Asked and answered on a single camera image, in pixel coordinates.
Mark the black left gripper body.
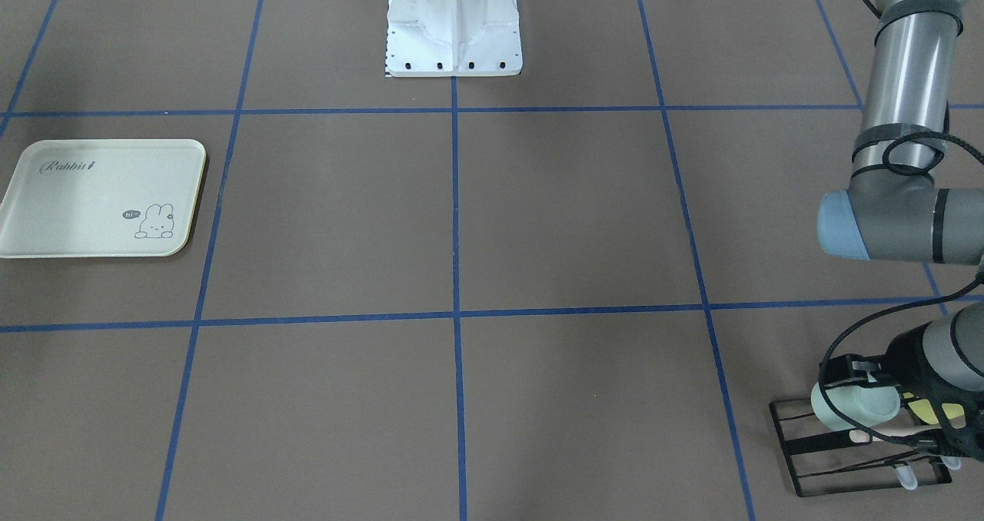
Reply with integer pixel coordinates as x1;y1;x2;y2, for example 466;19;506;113
883;326;982;460

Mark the green cup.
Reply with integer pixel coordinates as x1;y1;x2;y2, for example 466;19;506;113
809;383;901;431

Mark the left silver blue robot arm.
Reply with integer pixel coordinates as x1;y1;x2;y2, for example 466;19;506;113
816;0;982;460

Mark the yellow cup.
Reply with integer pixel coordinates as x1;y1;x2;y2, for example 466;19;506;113
901;392;964;424

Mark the cream rabbit tray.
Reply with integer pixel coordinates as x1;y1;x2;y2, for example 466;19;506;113
1;139;208;259

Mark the wooden rack handle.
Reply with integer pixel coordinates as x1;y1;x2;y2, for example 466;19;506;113
848;427;931;443

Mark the black wire cup rack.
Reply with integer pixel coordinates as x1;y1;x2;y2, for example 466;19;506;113
769;398;972;499

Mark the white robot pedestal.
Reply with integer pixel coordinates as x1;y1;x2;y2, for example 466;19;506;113
384;0;524;78

